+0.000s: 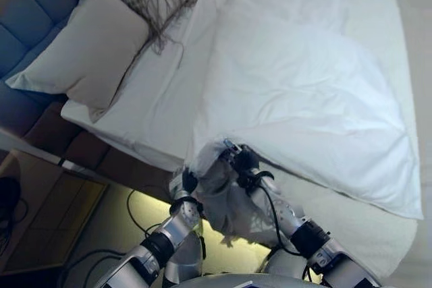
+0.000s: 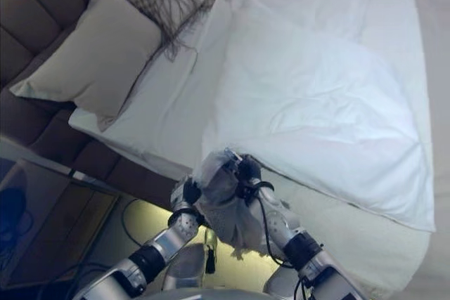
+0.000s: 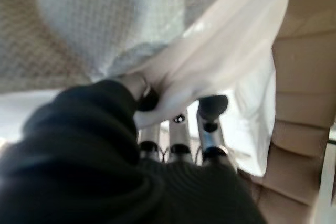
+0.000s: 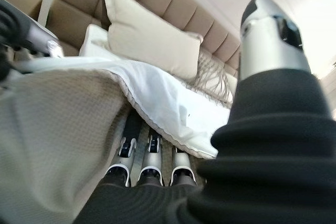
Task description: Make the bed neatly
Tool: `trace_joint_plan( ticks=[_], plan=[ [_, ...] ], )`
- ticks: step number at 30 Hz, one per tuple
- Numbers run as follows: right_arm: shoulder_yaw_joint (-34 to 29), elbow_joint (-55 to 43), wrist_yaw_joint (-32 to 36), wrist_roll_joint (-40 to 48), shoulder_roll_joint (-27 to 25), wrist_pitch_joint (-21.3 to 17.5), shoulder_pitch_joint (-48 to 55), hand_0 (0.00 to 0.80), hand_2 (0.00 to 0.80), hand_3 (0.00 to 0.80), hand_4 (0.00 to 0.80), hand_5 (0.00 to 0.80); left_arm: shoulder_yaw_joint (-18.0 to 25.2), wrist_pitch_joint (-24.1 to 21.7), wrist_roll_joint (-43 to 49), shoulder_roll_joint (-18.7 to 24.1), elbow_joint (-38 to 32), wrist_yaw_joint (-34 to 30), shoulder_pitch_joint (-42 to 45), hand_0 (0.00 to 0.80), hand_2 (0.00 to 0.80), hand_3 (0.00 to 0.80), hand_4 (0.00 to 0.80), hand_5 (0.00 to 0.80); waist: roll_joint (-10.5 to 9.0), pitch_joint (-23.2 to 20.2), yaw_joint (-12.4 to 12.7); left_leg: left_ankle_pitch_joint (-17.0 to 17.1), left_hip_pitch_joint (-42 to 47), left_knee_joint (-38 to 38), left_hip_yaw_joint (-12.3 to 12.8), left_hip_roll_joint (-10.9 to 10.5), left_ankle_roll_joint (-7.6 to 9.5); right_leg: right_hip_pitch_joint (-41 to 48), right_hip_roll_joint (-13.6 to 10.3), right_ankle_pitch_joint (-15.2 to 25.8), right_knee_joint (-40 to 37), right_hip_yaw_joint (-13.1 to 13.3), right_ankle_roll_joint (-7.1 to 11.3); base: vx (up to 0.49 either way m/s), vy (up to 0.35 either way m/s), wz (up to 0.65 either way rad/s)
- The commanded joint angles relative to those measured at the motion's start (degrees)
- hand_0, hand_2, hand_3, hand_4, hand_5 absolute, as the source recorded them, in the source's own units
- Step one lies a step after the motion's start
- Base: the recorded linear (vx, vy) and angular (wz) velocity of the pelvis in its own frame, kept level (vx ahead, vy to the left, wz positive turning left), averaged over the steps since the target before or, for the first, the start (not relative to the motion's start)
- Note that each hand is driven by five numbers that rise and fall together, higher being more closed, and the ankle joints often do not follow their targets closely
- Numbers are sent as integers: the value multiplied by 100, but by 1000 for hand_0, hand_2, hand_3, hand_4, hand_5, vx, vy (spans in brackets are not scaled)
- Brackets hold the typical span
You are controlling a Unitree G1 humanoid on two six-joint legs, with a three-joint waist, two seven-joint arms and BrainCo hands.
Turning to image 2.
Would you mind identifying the left silver robot leg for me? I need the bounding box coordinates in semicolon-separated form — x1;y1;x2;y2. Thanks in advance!
163;243;209;300

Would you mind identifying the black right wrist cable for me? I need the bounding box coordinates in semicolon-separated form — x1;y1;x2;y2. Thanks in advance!
257;183;283;259

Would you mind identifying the large beige pillow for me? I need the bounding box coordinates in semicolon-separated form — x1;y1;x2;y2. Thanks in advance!
8;0;163;133

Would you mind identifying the white duvet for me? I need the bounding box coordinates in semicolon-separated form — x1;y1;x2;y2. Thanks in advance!
201;0;437;235

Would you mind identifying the right silver robot leg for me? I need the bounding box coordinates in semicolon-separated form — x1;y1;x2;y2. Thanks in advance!
265;264;304;300

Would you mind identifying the beige bed runner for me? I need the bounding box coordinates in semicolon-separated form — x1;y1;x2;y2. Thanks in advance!
409;0;450;300

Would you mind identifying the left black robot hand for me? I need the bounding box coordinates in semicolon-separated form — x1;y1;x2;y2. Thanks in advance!
171;179;203;213

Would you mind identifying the silver robot torso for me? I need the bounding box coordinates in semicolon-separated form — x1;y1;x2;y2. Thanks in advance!
147;287;276;300

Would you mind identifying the black hanging strap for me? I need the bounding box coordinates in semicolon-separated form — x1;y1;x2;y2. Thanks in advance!
204;230;217;275

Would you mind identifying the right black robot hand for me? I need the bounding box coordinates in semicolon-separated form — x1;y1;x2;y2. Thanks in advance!
224;148;263;195

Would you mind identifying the dark glass nightstand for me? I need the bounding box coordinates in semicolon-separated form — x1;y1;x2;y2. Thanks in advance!
0;157;124;300

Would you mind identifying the silver robot leg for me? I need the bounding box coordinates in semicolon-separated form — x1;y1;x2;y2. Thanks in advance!
163;243;209;300
265;264;304;300

